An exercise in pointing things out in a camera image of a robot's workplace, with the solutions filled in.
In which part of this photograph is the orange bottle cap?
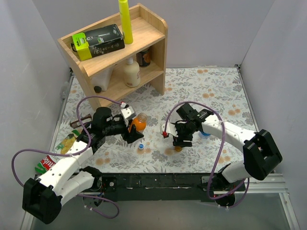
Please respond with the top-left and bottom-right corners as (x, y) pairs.
(174, 146), (182, 152)

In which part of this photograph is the orange juice bottle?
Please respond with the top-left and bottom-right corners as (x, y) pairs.
(129, 113), (147, 133)

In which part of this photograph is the blue label water bottle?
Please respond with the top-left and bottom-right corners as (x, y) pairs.
(199, 132), (211, 139)

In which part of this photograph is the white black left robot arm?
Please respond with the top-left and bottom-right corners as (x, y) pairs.
(22, 105), (143, 224)

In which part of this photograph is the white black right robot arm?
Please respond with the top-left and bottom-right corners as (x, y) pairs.
(161, 101), (283, 209)

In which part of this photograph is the blue white bottle cap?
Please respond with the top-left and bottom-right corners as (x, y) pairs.
(138, 144), (144, 150)

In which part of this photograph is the cream lotion pump bottle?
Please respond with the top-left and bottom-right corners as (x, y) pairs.
(123, 57), (141, 88)

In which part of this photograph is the yellow tall bottle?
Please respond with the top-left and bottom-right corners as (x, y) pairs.
(118, 0), (133, 45)

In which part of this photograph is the brown chocolate bar wrapper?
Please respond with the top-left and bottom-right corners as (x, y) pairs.
(69, 114), (92, 128)

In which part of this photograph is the white jug black cap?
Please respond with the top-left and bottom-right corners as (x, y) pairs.
(91, 68), (113, 93)

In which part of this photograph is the wooden shelf unit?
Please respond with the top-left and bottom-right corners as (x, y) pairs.
(58, 3), (168, 110)

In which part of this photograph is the floral patterned table mat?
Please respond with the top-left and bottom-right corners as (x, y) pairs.
(51, 67), (274, 173)

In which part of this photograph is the dark jar on shelf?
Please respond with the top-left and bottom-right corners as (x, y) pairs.
(136, 48), (151, 68)

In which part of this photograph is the chips snack bag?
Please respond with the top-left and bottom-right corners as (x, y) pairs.
(35, 128), (83, 175)

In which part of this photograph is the black green product box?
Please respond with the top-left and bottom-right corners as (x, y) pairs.
(71, 24), (125, 61)

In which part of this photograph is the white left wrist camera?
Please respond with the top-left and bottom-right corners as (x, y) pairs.
(120, 105), (136, 120)

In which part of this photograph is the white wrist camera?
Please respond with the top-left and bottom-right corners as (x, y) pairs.
(120, 105), (136, 120)
(160, 122), (178, 138)

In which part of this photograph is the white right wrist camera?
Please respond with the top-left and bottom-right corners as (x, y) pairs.
(160, 122), (178, 138)

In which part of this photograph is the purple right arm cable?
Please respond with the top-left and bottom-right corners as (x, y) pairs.
(164, 101), (250, 208)

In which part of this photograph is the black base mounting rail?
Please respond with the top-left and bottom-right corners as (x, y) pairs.
(81, 172), (245, 209)

